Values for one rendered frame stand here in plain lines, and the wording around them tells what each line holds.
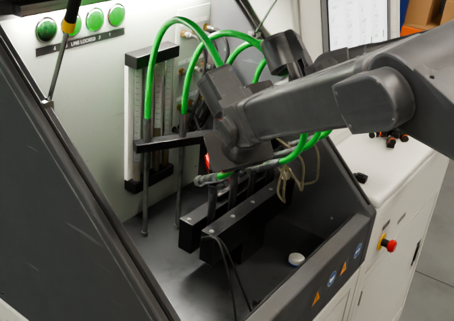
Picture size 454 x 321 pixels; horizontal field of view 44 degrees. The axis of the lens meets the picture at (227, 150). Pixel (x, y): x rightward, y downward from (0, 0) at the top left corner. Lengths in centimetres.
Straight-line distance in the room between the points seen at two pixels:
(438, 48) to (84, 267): 78
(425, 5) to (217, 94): 570
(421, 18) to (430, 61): 609
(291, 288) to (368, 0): 96
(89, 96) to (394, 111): 96
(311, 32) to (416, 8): 500
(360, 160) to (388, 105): 125
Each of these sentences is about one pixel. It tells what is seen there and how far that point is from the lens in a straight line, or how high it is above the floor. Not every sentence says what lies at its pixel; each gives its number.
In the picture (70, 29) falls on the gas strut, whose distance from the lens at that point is 89.
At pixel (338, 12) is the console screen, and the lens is 162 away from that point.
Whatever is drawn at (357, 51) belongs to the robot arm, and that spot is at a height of 144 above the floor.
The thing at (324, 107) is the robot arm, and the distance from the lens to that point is 51.
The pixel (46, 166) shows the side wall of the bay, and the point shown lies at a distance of 100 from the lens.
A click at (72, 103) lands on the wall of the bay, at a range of 124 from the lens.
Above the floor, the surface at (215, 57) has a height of 140.
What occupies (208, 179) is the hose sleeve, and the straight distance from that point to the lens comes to 105.
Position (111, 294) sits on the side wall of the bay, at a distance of 101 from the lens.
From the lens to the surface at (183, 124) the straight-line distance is 133.
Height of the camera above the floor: 171
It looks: 28 degrees down
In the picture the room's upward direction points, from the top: 6 degrees clockwise
